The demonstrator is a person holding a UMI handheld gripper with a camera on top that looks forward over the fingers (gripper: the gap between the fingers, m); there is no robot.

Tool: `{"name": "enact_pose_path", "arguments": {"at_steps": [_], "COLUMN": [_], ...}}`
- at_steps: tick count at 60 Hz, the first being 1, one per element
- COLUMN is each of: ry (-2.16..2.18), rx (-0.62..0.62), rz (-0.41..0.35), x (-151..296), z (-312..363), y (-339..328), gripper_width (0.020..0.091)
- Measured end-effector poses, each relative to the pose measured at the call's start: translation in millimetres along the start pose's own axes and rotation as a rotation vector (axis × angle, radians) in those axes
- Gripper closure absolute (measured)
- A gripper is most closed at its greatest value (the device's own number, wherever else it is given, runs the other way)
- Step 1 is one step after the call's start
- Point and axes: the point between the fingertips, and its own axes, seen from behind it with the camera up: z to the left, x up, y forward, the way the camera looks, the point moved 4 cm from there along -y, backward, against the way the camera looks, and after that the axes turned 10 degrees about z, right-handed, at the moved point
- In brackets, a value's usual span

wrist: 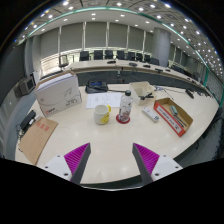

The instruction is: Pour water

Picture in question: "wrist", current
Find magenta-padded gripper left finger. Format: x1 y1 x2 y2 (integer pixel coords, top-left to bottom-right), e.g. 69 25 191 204
42 142 92 186

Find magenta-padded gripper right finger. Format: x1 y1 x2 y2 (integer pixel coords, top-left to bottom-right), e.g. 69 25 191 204
131 142 184 186

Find clear bottle with white label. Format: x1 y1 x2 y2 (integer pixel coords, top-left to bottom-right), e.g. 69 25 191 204
118 89 134 124

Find brown paper envelope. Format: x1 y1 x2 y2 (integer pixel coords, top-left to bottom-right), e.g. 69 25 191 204
18 117 60 166

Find flat round red coaster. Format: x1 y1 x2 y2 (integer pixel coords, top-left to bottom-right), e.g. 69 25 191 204
115 114 131 125

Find white remote control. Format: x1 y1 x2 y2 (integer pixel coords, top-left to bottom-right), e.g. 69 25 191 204
141 106 160 124

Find open cardboard box red edge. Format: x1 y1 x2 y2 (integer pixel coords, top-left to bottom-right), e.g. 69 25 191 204
153 97 194 138

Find white and yellow mug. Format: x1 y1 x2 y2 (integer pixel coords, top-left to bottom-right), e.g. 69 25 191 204
92 104 112 126

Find black marker pen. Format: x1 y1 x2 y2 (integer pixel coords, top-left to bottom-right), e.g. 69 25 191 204
174 114 188 129

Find grey-green eraser block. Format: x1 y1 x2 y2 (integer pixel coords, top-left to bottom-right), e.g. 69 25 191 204
169 105 179 117

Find black power adapter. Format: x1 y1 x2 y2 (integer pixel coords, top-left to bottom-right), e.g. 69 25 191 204
19 109 38 133

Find black clip in organizer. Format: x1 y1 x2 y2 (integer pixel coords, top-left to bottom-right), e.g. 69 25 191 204
139 93 155 101

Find white printed paper sheet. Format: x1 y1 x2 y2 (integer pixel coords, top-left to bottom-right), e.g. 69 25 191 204
85 91 124 110

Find large white cardboard box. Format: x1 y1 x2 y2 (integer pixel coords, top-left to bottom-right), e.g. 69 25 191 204
34 70 83 118

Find white desk organizer box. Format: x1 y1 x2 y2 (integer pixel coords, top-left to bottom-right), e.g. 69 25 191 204
128 80 158 107

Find black desk phone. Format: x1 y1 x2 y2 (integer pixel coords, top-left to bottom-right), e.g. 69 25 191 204
84 78 109 95

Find black desk microphone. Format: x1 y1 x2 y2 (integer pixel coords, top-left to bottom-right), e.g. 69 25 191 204
185 88 195 99

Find dark monitor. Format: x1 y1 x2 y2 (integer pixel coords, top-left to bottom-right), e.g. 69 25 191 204
14 75 37 98

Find long curved conference desk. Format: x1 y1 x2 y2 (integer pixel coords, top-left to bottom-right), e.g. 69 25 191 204
64 59 214 98

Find row of black office chairs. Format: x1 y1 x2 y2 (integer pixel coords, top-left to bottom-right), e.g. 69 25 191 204
58 49 188 73

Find ceiling lights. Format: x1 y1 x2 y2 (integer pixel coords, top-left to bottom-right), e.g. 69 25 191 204
23 0 224 78

